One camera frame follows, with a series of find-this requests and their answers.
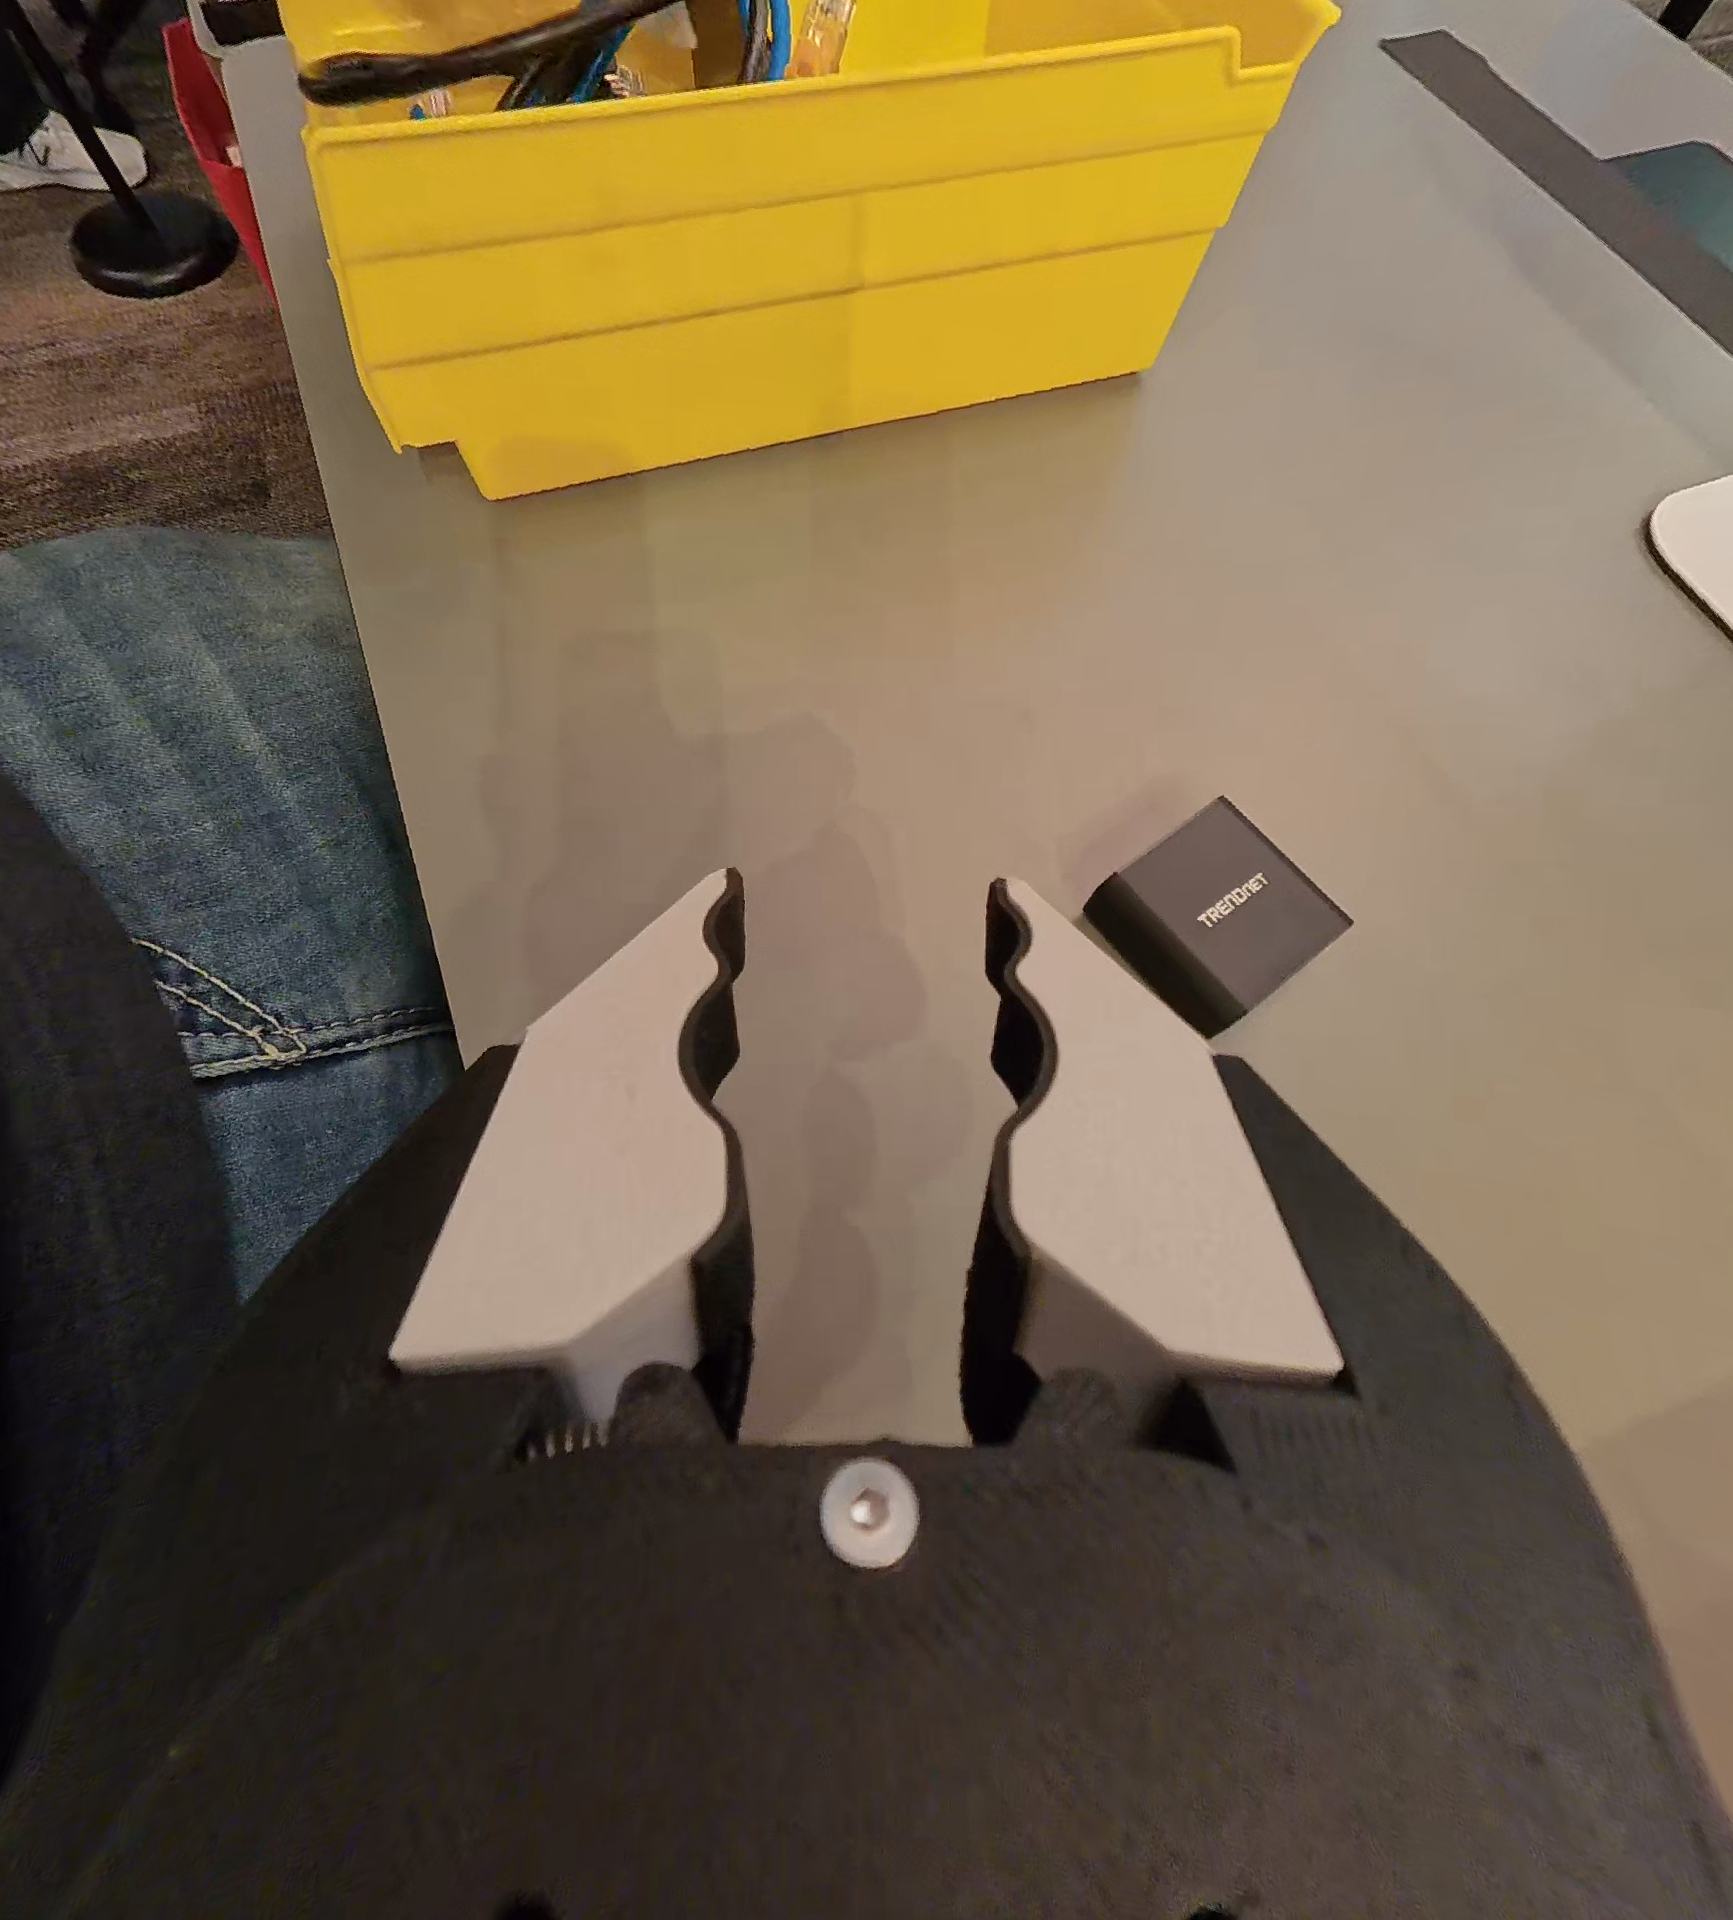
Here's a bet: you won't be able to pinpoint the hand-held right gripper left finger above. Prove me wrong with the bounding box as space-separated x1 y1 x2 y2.
386 866 759 1427

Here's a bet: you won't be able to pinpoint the black pole floor stand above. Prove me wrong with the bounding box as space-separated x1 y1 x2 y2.
0 0 240 299

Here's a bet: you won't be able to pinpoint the blue ethernet cable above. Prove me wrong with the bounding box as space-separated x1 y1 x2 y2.
498 0 808 114

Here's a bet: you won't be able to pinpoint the black ethernet splitter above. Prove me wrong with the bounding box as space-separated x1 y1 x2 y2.
1084 796 1355 1039

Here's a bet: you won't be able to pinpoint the person's blue jeans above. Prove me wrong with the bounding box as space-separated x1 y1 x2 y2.
0 524 462 1308

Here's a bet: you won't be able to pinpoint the yellow plastic bin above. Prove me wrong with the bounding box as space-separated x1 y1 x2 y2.
298 0 1344 502

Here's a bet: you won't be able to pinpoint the black ethernet cable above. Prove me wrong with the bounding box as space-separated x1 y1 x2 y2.
298 0 688 110

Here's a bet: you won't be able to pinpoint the black tape strip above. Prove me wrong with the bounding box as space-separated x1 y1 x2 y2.
1382 30 1733 414

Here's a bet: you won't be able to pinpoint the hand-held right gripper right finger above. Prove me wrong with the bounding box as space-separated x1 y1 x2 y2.
961 878 1349 1446

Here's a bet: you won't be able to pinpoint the red fabric bag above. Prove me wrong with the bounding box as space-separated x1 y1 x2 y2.
160 13 283 309

